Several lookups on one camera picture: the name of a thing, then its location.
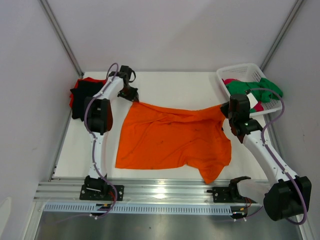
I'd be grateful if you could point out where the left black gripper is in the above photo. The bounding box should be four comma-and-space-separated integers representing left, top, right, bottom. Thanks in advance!
117, 86, 139, 103

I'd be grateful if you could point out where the orange t shirt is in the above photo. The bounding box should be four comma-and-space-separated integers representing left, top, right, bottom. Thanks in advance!
115, 102, 232, 184

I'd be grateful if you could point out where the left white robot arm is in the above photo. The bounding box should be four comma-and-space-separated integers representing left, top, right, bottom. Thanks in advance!
84, 63, 139, 200

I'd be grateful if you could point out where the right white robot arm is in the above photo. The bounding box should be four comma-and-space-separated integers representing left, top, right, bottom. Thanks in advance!
220, 94, 312, 226

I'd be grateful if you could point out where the pink t shirt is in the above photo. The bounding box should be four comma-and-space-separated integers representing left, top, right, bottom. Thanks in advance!
222, 78, 264, 113

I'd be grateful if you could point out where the green t shirt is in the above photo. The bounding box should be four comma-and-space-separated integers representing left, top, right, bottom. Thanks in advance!
222, 77, 283, 113

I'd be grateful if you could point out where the white plastic basket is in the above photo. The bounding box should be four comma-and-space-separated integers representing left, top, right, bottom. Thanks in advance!
216, 63, 282, 117

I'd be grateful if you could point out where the red folded t shirt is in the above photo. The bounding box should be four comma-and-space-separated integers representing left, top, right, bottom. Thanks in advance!
69, 77, 107, 108

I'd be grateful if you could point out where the black folded t shirt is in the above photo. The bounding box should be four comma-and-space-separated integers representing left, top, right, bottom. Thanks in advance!
70, 82, 105, 122

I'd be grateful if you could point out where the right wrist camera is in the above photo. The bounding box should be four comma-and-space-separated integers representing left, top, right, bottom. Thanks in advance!
246, 92, 259, 109

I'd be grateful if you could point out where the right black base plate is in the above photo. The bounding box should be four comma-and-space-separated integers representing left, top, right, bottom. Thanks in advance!
207, 176, 256, 204

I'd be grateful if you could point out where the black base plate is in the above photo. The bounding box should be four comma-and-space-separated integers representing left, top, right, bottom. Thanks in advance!
79, 176, 125, 201
207, 176, 256, 204

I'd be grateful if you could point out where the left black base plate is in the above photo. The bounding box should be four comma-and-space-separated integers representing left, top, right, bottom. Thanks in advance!
79, 176, 125, 201

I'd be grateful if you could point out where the white slotted cable duct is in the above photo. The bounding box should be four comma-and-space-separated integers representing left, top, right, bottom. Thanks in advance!
43, 202, 233, 216

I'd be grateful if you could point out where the aluminium mounting rail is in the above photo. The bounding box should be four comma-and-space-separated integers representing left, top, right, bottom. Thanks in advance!
33, 178, 230, 205

